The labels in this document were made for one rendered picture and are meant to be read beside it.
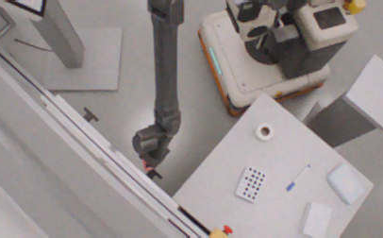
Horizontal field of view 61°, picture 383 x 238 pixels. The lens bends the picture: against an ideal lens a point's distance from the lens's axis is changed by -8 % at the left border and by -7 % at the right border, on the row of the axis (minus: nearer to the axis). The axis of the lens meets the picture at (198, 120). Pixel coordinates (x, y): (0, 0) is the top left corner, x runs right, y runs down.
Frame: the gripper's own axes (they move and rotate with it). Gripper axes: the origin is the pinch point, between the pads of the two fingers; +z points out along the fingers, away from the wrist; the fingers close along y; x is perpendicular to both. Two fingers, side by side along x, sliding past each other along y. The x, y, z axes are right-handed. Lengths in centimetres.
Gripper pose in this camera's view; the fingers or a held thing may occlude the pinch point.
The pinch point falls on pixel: (147, 167)
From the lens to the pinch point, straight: 125.4
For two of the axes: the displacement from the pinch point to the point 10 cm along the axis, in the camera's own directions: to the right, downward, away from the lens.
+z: -3.9, 6.4, 6.6
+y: -5.0, 4.5, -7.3
